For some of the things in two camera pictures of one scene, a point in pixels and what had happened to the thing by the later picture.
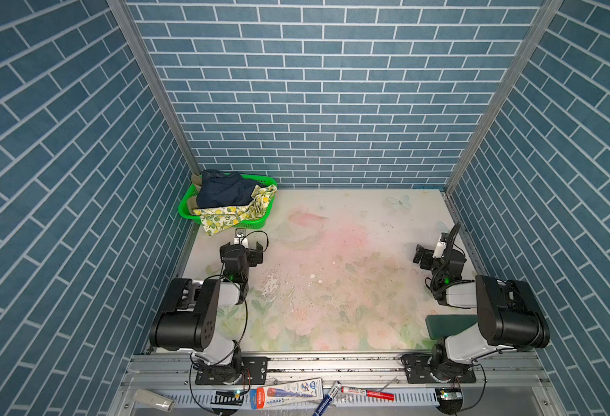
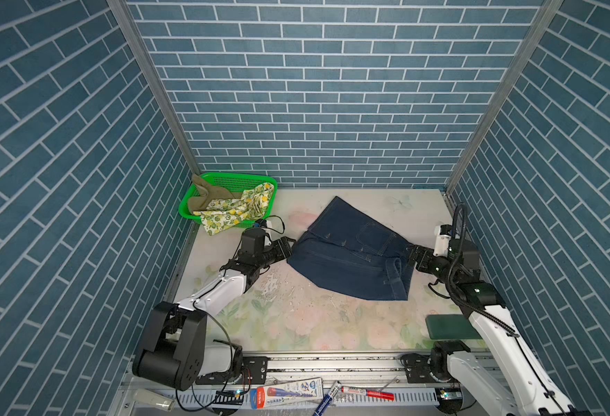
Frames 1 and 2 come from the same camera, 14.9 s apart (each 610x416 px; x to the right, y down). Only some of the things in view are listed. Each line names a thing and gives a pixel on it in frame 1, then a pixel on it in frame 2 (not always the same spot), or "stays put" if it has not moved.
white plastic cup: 153,399 stays put
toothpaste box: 287,393 stays put
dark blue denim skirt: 223,189 -> 351,250
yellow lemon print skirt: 214,219 stays put
